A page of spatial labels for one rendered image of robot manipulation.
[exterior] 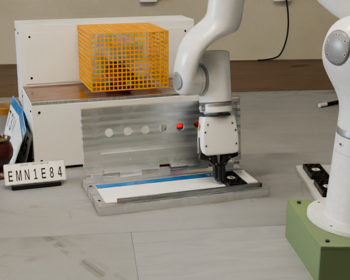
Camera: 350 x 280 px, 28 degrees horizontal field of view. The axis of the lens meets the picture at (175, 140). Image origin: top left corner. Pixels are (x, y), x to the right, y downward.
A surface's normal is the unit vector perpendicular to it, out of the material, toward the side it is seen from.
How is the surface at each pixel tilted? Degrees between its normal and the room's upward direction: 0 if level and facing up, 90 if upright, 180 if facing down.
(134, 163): 83
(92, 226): 0
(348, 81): 126
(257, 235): 0
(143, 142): 83
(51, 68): 90
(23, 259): 0
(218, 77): 77
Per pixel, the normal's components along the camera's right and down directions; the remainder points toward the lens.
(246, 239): 0.00, -0.96
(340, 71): -0.73, 0.61
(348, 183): -0.54, 0.22
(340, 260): 0.13, 0.29
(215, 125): 0.26, 0.04
